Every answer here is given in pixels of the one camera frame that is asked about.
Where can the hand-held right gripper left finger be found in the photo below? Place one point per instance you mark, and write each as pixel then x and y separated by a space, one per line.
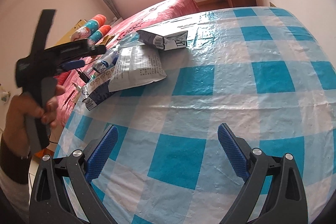
pixel 102 155

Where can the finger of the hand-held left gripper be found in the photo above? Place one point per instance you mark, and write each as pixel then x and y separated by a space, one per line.
pixel 74 65
pixel 86 48

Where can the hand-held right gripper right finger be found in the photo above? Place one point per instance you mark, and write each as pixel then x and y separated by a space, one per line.
pixel 232 153

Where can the small blue white bottle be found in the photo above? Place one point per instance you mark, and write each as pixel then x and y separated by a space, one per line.
pixel 105 62

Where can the person's left forearm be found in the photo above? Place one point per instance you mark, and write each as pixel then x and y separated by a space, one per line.
pixel 13 155

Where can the person's left hand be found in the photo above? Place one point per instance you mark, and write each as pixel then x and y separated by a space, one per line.
pixel 26 106

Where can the black charger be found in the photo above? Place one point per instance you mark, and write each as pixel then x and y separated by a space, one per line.
pixel 84 76

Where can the rolled colourful cartoon quilt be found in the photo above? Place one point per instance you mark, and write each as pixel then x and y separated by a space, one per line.
pixel 101 33

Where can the yellow headboard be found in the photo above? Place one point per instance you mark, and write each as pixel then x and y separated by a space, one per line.
pixel 76 29

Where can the cartoon patterned bolster pillows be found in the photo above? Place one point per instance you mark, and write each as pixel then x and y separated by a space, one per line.
pixel 89 27

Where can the white charger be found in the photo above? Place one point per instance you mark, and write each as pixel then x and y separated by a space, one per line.
pixel 76 90

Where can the dark blue snack packet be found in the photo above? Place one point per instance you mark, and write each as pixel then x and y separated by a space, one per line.
pixel 98 94

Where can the clear plastic wrapper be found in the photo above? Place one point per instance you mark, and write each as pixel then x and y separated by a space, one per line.
pixel 131 39

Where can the blue checked tablecloth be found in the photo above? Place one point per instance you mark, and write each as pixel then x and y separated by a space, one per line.
pixel 223 98

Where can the grey printed foil bag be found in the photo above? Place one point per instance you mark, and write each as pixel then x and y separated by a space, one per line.
pixel 139 69

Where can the dark grey barcode packet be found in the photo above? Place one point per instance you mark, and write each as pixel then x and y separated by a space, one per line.
pixel 162 40

